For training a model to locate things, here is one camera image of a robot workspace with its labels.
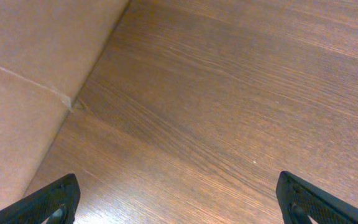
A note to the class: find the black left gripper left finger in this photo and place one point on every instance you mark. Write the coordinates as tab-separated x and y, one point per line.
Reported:
55	203

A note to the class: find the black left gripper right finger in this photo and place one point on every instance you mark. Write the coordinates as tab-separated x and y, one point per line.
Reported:
302	202

